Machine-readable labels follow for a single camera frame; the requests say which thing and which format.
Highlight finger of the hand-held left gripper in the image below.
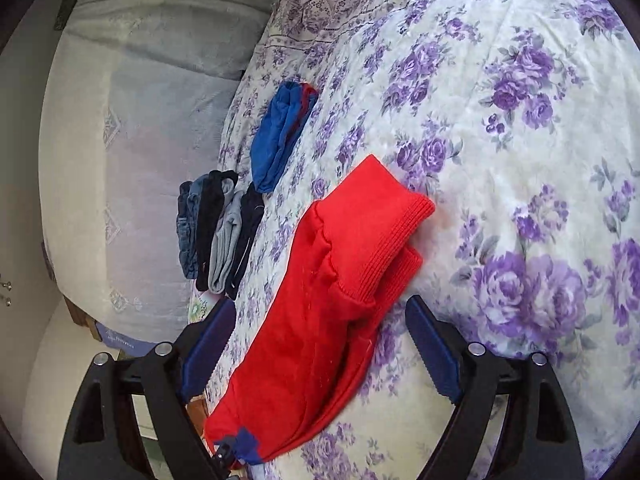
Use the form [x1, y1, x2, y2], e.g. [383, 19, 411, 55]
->
[212, 435, 238, 472]

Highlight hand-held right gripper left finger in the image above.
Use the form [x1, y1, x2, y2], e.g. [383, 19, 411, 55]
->
[57, 299, 237, 480]

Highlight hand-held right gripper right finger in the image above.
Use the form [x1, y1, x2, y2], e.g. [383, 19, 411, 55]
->
[406, 296, 585, 480]

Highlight red pants with striped waistband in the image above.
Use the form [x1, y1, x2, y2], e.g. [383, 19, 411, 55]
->
[204, 155, 437, 467]

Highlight folded grey pants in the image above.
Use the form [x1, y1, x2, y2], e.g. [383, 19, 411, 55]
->
[207, 182, 246, 295]

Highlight folded black pants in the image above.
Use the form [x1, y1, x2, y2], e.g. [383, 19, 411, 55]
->
[195, 170, 240, 292]

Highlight folded navy pants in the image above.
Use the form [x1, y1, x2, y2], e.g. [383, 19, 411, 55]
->
[225, 182, 265, 301]

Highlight folded blue pants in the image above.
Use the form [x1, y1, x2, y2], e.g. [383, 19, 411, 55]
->
[250, 81, 319, 193]

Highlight pastel floral pillow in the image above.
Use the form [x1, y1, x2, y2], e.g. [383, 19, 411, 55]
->
[187, 292, 221, 326]

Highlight pale blue printed fabric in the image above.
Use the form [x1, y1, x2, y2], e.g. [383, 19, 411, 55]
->
[97, 324, 162, 357]

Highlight folded denim jeans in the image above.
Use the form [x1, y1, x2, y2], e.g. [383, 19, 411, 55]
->
[176, 175, 211, 280]

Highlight purple floral bedspread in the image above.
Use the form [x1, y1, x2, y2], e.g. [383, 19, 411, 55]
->
[187, 0, 640, 480]

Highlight white lace curtain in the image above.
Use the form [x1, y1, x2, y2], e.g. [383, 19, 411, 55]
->
[40, 0, 286, 356]

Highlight wooden bed frame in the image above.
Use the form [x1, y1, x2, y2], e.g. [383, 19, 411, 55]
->
[62, 295, 108, 343]

